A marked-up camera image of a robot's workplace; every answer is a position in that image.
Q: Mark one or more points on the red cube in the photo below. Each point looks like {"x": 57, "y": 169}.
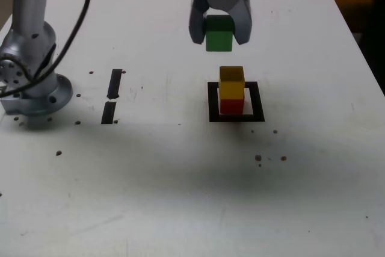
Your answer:
{"x": 231, "y": 106}

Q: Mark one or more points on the yellow cube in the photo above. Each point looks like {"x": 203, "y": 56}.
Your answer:
{"x": 231, "y": 87}

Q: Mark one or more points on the green cube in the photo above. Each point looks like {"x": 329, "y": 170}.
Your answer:
{"x": 219, "y": 41}

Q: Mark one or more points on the black tape square outline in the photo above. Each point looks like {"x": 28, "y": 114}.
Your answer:
{"x": 213, "y": 103}

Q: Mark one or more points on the black tape strip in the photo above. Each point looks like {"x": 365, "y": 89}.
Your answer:
{"x": 114, "y": 82}

